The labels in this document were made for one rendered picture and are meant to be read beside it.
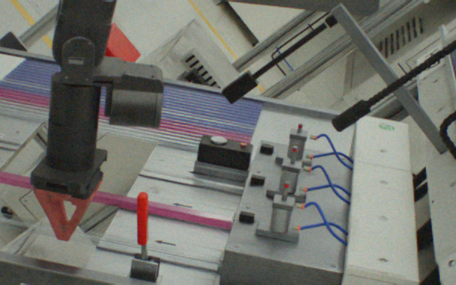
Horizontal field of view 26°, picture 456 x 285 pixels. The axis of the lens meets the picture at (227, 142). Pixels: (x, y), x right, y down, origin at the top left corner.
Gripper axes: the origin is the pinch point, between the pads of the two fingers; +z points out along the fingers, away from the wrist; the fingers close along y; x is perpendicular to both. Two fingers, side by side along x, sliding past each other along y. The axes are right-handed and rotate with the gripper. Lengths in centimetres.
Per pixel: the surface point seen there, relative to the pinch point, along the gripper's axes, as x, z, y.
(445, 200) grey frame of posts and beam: -43.4, -11.6, 2.5
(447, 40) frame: -45, -18, 47
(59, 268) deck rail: -2.2, -0.3, -9.2
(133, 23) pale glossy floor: 64, 72, 325
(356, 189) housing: -33.9, -6.4, 12.6
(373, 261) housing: -36.2, -6.5, -5.6
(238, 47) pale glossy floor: 25, 110, 437
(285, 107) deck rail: -22, 1, 58
